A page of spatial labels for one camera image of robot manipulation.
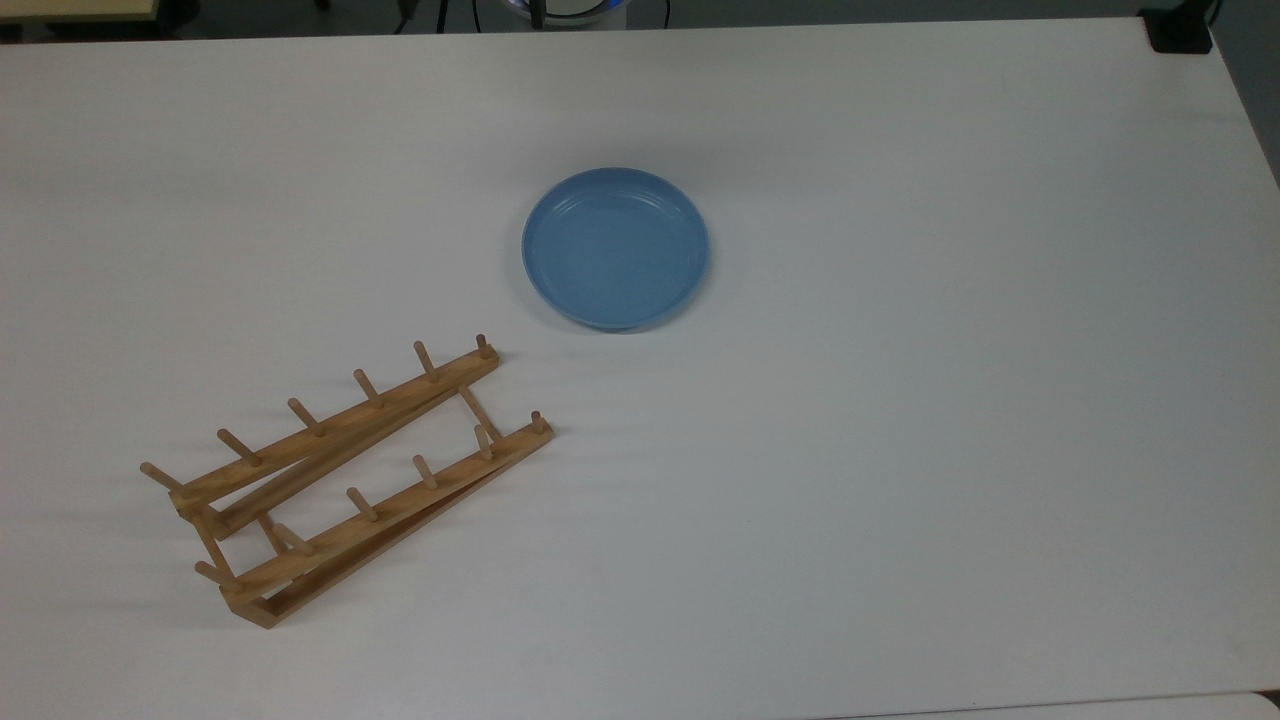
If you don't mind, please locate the blue round plate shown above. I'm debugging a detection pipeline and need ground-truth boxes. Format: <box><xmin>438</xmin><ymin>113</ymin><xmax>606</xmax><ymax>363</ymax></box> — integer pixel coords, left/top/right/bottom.
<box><xmin>521</xmin><ymin>167</ymin><xmax>711</xmax><ymax>333</ymax></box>

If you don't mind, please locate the wooden plate rack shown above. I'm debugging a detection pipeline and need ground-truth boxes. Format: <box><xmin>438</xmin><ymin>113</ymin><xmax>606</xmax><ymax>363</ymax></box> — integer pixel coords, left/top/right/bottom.
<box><xmin>140</xmin><ymin>334</ymin><xmax>555</xmax><ymax>630</ymax></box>

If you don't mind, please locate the black corner clamp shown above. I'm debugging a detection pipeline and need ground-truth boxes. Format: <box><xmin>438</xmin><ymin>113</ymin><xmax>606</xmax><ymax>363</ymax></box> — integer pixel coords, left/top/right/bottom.
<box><xmin>1140</xmin><ymin>5</ymin><xmax>1216</xmax><ymax>54</ymax></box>

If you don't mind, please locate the light wooden desk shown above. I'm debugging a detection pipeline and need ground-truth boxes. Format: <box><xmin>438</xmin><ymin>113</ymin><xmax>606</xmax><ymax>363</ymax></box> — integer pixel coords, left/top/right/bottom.
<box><xmin>0</xmin><ymin>0</ymin><xmax>161</xmax><ymax>23</ymax></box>

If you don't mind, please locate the black cable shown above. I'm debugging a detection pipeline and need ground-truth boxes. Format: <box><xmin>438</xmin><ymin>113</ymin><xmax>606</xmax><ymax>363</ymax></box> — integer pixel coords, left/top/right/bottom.
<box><xmin>395</xmin><ymin>0</ymin><xmax>451</xmax><ymax>33</ymax></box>

